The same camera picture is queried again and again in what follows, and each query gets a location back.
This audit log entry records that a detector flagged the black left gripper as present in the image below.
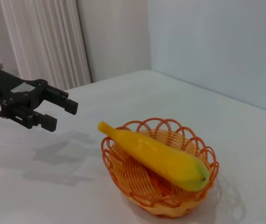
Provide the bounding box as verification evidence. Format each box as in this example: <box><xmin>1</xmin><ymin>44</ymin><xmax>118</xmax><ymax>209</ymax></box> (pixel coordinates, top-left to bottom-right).
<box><xmin>0</xmin><ymin>68</ymin><xmax>79</xmax><ymax>133</ymax></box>

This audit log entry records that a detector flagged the orange woven plastic basket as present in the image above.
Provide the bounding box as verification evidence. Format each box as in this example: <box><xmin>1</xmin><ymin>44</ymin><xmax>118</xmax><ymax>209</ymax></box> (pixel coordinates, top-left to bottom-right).
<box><xmin>101</xmin><ymin>118</ymin><xmax>220</xmax><ymax>219</ymax></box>

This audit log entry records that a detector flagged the yellow banana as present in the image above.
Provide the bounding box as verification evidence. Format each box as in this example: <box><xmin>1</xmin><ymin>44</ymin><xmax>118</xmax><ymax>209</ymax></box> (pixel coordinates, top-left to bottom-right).
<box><xmin>97</xmin><ymin>120</ymin><xmax>211</xmax><ymax>192</ymax></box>

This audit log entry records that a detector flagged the white pleated curtain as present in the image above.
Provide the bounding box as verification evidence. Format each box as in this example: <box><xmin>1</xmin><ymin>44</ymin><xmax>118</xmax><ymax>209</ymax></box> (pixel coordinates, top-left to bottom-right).
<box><xmin>0</xmin><ymin>0</ymin><xmax>92</xmax><ymax>91</ymax></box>

